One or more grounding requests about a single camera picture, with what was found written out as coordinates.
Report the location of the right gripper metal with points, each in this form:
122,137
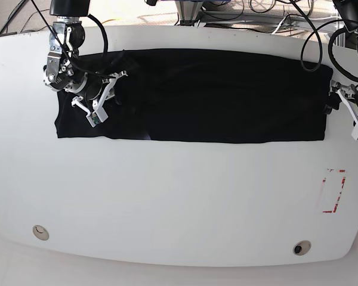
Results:
64,71

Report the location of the black t-shirt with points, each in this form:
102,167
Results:
200,95

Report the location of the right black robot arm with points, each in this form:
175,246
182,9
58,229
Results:
71,9

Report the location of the red tape rectangle marking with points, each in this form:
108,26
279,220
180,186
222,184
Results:
331,191

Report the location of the right table grommet hole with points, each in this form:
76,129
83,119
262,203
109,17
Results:
302,248

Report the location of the table grommet hole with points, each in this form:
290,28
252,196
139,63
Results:
302,248
40,233

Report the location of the left table grommet hole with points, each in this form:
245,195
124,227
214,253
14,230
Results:
40,233

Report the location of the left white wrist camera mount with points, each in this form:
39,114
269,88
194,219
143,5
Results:
346,93

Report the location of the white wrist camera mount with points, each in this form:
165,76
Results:
346,93
98,114

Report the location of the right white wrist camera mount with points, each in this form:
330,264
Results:
98,114

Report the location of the aluminium frame stand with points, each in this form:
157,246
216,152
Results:
188,11

